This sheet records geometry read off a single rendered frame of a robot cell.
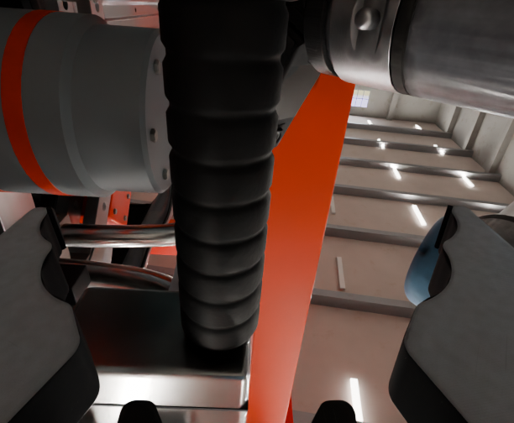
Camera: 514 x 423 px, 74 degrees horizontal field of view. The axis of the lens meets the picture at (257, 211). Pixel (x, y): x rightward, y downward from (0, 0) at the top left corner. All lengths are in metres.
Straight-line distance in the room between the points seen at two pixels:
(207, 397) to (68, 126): 0.18
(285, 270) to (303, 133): 0.39
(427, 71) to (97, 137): 0.20
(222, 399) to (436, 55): 0.18
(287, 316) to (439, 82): 0.95
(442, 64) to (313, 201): 0.66
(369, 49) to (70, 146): 0.19
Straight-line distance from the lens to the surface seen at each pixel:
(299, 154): 0.77
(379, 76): 0.21
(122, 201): 0.63
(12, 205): 0.39
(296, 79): 0.27
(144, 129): 0.24
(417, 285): 0.43
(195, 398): 0.17
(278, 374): 1.31
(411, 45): 0.19
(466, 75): 0.19
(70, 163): 0.26
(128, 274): 0.34
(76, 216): 0.58
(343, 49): 0.21
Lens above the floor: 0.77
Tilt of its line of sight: 31 degrees up
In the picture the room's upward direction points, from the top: 176 degrees counter-clockwise
